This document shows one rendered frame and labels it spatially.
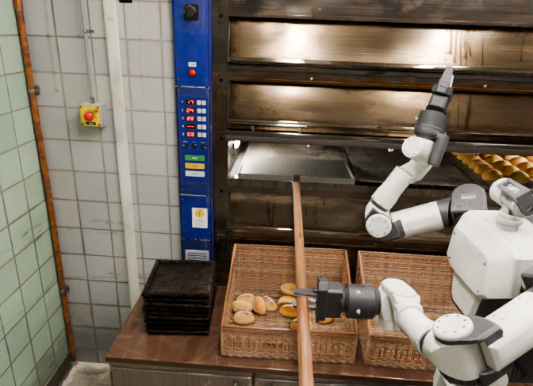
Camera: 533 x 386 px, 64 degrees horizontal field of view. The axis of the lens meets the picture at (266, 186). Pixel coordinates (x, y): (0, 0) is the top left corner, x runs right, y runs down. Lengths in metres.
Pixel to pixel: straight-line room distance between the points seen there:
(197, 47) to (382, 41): 0.77
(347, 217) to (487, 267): 1.03
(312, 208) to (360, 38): 0.79
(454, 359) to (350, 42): 1.33
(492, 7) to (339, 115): 0.73
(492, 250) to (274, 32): 1.22
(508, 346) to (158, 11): 1.68
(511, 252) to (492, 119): 1.04
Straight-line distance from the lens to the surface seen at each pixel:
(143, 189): 2.15
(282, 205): 2.07
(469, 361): 0.99
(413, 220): 1.42
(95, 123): 2.06
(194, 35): 1.91
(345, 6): 1.92
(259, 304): 2.06
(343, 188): 2.03
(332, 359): 1.90
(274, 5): 1.91
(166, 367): 1.94
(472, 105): 2.08
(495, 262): 1.17
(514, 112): 2.15
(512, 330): 0.99
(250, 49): 1.89
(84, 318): 2.67
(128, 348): 2.00
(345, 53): 1.90
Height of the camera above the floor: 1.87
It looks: 21 degrees down
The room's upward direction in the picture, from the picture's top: 2 degrees clockwise
